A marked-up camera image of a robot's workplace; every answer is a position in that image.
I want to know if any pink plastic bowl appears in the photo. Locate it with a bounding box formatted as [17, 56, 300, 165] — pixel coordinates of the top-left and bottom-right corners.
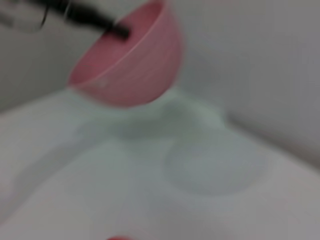
[68, 0, 185, 109]

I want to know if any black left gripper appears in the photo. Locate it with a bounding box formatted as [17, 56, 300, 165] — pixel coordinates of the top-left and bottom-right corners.
[47, 0, 132, 41]

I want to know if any orange toy fruit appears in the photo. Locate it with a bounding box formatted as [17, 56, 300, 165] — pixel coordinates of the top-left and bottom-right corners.
[106, 235, 137, 240]

